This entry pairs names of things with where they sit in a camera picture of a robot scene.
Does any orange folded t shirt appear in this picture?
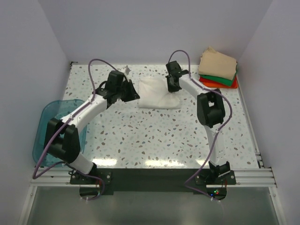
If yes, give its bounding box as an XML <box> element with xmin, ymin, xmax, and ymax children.
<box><xmin>199</xmin><ymin>75</ymin><xmax>239</xmax><ymax>89</ymax></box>

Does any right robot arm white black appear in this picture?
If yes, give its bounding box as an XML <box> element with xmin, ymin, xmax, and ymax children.
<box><xmin>166</xmin><ymin>61</ymin><xmax>230</xmax><ymax>184</ymax></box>

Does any aluminium rail frame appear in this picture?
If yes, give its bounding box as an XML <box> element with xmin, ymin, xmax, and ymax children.
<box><xmin>18</xmin><ymin>150</ymin><xmax>288</xmax><ymax>225</ymax></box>

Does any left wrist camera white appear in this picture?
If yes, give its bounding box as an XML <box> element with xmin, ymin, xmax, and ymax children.
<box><xmin>121</xmin><ymin>65</ymin><xmax>131</xmax><ymax>75</ymax></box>

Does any teal transparent plastic bin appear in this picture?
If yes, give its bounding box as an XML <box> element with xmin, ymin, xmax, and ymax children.
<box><xmin>31</xmin><ymin>99</ymin><xmax>88</xmax><ymax>167</ymax></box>

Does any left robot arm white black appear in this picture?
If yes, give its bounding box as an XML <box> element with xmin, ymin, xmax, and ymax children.
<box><xmin>41</xmin><ymin>71</ymin><xmax>140</xmax><ymax>184</ymax></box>

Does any white printed t shirt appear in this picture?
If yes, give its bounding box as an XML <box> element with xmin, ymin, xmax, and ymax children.
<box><xmin>138</xmin><ymin>77</ymin><xmax>180</xmax><ymax>109</ymax></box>

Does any green folded t shirt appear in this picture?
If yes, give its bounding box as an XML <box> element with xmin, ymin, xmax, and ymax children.
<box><xmin>199</xmin><ymin>67</ymin><xmax>239</xmax><ymax>86</ymax></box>

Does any beige folded t shirt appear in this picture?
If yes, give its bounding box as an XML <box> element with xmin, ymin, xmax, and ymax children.
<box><xmin>198</xmin><ymin>46</ymin><xmax>237</xmax><ymax>80</ymax></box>

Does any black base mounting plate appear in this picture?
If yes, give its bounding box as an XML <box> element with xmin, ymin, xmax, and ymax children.
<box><xmin>69</xmin><ymin>168</ymin><xmax>237</xmax><ymax>200</ymax></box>

